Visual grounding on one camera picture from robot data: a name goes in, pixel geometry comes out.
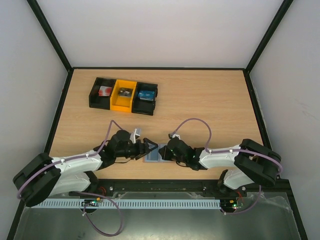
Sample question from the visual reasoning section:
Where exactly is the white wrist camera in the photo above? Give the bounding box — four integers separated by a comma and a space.
130, 128, 141, 144
168, 133, 181, 140

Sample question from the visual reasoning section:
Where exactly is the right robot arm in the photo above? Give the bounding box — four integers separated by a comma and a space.
158, 137, 283, 196

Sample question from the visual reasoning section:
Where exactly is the black bin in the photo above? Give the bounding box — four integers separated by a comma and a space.
88, 77, 116, 110
131, 82, 158, 116

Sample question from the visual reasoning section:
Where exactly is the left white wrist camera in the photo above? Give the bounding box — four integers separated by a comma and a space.
130, 128, 141, 144

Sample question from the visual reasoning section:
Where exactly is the blue VIP card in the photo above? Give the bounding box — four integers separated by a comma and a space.
137, 90, 155, 101

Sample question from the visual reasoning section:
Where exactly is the metal front plate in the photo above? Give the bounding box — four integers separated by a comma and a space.
14, 192, 300, 240

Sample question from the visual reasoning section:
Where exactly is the light blue cable duct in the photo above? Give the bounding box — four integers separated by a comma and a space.
33, 198, 221, 210

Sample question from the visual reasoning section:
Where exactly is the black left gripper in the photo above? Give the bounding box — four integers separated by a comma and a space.
115, 138, 159, 160

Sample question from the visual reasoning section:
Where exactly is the right black bin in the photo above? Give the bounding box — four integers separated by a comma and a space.
131, 82, 158, 116

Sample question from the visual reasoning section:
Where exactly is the black stripe back card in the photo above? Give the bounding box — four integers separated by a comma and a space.
118, 87, 133, 98

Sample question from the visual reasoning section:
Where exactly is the yellow bin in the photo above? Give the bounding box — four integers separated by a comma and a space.
110, 79, 138, 113

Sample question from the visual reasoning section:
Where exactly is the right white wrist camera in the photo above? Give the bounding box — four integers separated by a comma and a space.
168, 133, 181, 140

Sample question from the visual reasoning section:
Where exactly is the left black bin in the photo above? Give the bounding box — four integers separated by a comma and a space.
88, 77, 116, 110

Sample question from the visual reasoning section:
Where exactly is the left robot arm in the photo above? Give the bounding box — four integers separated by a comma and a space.
13, 138, 158, 207

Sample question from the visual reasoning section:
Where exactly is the black aluminium frame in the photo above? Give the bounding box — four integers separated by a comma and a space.
27, 0, 308, 240

